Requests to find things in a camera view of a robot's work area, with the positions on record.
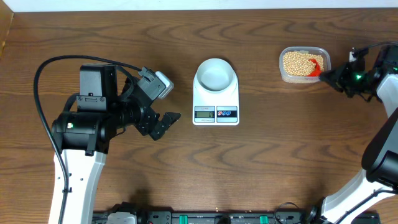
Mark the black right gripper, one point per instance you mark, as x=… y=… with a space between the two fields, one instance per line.
x=337 y=80

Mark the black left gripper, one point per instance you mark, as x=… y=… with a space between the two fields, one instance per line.
x=144 y=124

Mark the red plastic scoop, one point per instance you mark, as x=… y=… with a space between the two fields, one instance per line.
x=317 y=70

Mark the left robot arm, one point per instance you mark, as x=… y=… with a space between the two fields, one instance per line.
x=110 y=99

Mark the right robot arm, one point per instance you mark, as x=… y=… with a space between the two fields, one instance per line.
x=377 y=178

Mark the white digital kitchen scale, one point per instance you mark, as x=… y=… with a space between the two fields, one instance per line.
x=220 y=108

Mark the light grey bowl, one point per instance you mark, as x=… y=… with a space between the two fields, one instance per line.
x=215 y=74

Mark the clear plastic container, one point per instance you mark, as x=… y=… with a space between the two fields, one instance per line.
x=299 y=79

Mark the pile of soybeans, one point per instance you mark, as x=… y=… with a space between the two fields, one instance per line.
x=298 y=64

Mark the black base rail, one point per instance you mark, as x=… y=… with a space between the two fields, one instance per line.
x=129 y=213

